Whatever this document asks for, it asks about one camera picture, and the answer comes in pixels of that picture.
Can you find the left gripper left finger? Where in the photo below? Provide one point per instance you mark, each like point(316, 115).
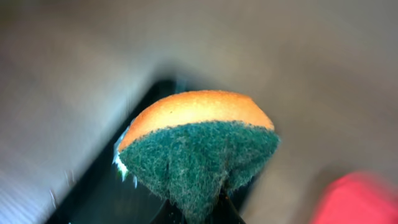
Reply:
point(168, 214)

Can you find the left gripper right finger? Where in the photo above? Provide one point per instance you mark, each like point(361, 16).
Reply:
point(226, 211)

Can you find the orange green scrub sponge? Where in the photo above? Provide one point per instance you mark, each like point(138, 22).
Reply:
point(190, 146)

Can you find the black rectangular tray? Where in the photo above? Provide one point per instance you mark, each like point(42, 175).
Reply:
point(101, 195)

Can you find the red plastic serving tray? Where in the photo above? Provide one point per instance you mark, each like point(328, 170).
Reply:
point(357, 198)

